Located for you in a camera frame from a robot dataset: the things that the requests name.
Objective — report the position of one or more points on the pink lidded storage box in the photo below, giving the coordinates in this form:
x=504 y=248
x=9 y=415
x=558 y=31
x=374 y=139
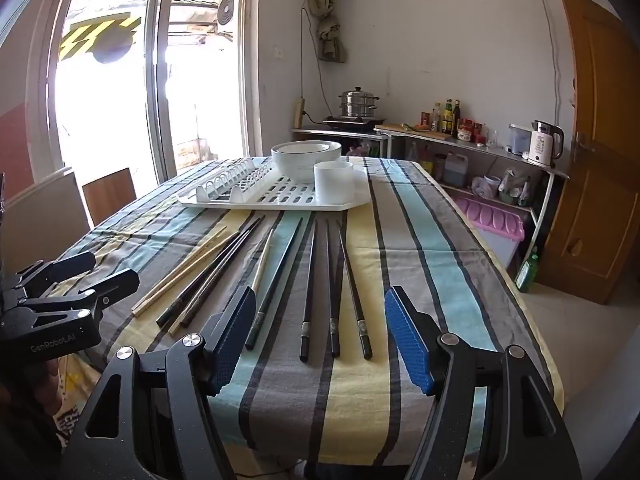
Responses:
x=492 y=220

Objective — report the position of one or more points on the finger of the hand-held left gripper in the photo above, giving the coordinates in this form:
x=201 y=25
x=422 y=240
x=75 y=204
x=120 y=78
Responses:
x=65 y=266
x=110 y=287

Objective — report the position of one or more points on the green glass bottle on floor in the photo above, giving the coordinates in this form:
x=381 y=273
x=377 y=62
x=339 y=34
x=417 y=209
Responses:
x=526 y=275

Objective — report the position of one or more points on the pink plastic basket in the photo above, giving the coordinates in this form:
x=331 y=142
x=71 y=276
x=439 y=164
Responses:
x=359 y=150

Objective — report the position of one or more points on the low metal shelf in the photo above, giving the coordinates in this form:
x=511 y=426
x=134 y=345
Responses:
x=330 y=132

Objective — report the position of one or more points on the bundle of chopsticks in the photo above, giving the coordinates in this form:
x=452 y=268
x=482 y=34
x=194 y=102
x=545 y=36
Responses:
x=210 y=270

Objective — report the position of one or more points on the striped tablecloth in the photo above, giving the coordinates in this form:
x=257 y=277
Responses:
x=350 y=410

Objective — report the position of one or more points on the water filter pitcher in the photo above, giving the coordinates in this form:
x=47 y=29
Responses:
x=519 y=140

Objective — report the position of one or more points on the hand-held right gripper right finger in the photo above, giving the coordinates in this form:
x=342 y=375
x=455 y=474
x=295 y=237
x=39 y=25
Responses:
x=410 y=345

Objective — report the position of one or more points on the small white bowl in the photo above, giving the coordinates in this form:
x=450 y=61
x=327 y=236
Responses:
x=305 y=147

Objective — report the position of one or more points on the white plastic dish rack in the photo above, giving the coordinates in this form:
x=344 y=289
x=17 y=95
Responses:
x=280 y=195

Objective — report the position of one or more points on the red lidded jar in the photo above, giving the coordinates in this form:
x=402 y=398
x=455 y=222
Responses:
x=479 y=132

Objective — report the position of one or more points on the red white jar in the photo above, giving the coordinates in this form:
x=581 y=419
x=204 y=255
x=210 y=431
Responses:
x=465 y=132

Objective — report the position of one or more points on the small clear bottle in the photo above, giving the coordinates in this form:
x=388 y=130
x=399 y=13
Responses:
x=437 y=120

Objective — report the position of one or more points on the beige power strip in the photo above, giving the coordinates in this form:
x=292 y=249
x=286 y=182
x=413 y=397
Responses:
x=300 y=112

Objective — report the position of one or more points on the green labelled bottle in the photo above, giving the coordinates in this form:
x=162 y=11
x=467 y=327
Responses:
x=448 y=120

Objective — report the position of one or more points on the clear drinking glass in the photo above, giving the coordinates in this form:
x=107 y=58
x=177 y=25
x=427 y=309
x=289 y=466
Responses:
x=491 y=138

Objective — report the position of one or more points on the white sliding glass door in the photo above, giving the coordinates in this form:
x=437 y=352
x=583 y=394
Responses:
x=159 y=85

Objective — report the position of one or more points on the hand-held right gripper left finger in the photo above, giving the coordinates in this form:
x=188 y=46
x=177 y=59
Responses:
x=227 y=345

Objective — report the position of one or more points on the black induction cooker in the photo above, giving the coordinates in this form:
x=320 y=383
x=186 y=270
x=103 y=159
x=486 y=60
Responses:
x=350 y=122

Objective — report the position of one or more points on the grey plastic jerrycan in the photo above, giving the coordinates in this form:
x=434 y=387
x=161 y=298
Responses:
x=455 y=172

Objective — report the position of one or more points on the long metal shelf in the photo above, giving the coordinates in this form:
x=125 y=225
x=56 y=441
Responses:
x=502 y=156

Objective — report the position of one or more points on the beige chair back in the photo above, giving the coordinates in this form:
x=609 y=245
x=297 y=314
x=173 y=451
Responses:
x=40 y=220

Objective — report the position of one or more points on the tied beige curtain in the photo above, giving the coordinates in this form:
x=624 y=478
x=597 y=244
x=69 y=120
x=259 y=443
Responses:
x=327 y=30

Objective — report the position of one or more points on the white cup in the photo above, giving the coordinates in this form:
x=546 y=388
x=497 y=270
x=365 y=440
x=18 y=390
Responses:
x=332 y=182

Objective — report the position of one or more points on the person's left hand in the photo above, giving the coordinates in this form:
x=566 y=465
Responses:
x=50 y=376

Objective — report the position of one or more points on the red sauce jar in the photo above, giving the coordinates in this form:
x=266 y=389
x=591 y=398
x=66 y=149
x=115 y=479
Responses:
x=425 y=120

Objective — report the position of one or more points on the steel steamer pot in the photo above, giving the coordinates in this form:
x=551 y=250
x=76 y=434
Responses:
x=359 y=102

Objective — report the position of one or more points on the outdoor fan unit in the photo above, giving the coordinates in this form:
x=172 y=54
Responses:
x=225 y=10

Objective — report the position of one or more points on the wooden cutting board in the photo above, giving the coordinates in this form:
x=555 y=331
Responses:
x=435 y=136

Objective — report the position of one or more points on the yellow black striped sign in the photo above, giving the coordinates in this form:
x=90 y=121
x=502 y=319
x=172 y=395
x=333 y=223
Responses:
x=100 y=37

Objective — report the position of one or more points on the large white bowl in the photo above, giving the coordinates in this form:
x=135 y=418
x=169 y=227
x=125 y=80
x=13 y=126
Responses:
x=295 y=167

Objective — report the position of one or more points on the white plastic bag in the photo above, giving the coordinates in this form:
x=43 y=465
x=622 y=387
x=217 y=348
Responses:
x=484 y=187

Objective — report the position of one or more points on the white electric kettle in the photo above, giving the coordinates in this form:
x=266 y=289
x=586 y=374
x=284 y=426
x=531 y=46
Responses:
x=542 y=147

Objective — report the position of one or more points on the cooking oil bottle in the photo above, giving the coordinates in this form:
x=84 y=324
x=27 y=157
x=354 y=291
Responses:
x=426 y=162

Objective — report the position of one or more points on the bundle of plastic bags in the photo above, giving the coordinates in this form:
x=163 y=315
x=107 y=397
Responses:
x=515 y=187

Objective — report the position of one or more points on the brown wooden chair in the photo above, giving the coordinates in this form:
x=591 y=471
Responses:
x=110 y=197

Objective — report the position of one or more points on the orange wooden door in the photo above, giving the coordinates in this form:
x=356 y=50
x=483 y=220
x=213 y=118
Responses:
x=600 y=85

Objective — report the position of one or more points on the dark sauce bottle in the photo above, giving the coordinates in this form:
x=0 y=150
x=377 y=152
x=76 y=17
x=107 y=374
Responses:
x=456 y=122

